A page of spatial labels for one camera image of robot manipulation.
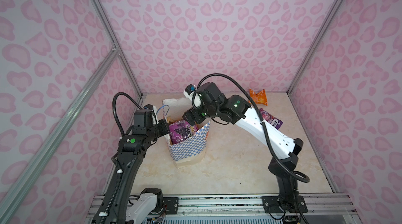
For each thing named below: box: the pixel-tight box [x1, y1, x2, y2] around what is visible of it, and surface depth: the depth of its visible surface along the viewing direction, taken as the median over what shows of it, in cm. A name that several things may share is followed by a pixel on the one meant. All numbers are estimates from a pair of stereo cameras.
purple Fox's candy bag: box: [259, 107, 284, 130], surface depth 105 cm
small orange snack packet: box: [248, 88, 268, 106], surface depth 115 cm
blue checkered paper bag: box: [162, 97, 211, 168], surface depth 79 cm
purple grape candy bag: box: [168, 119, 199, 144], surface depth 80 cm
